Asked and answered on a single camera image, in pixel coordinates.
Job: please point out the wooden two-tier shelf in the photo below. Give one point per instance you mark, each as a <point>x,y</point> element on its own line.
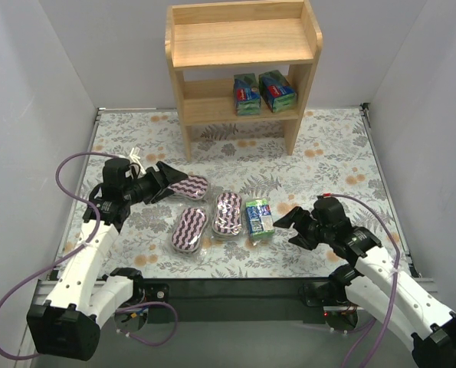
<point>240,34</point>

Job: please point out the pink wavy sponge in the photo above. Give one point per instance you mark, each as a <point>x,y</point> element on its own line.
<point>186,237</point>
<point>227,220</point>
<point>193,187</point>

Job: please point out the pink wavy sponge top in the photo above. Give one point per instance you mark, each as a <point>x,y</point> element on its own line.
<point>193,187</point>

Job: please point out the pink wavy sponge lower left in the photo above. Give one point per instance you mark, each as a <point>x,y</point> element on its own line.
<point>186,237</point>

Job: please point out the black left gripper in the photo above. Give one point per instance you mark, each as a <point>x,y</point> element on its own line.
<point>158,182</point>

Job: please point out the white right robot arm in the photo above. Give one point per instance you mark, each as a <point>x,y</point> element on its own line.
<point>371,280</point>

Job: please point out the green blue sponge pack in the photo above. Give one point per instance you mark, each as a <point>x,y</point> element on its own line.
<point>247,98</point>
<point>276,91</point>
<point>259,219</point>

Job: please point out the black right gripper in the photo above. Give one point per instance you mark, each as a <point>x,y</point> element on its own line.
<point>302,226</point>

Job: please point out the white cable connector tag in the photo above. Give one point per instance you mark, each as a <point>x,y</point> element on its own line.
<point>135,158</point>

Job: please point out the pink wavy sponge middle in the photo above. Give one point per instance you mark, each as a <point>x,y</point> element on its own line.
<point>227,220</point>

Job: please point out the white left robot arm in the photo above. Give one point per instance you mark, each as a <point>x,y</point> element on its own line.
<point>69,321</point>

